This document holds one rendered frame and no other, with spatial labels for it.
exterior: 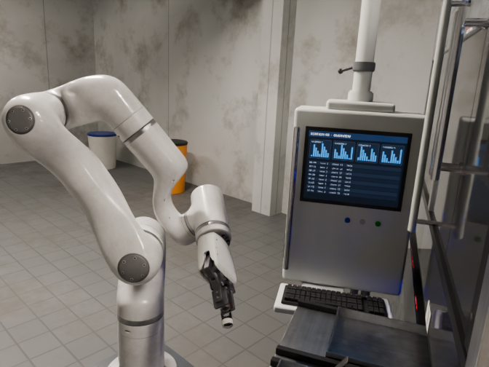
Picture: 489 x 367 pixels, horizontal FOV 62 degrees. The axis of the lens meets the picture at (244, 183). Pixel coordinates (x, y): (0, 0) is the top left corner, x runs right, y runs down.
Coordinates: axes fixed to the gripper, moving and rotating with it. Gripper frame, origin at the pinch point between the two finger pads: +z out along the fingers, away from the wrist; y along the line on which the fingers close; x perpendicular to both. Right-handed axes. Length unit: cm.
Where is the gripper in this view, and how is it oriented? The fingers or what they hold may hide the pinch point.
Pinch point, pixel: (223, 300)
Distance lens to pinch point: 88.5
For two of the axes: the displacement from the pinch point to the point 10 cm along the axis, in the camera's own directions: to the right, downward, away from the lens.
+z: 1.8, 6.8, -7.1
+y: -4.3, -6.0, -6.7
